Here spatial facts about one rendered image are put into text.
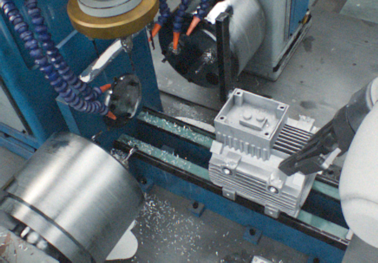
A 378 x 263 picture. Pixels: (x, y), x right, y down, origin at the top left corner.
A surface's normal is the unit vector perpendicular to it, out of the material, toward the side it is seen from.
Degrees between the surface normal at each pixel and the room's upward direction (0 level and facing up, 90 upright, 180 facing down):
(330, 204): 90
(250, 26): 66
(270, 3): 90
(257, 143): 90
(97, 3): 0
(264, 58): 90
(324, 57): 0
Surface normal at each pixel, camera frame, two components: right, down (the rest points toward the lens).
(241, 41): 0.74, 0.03
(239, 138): -0.49, 0.69
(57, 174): 0.04, -0.59
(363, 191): -0.76, -0.36
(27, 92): 0.86, 0.33
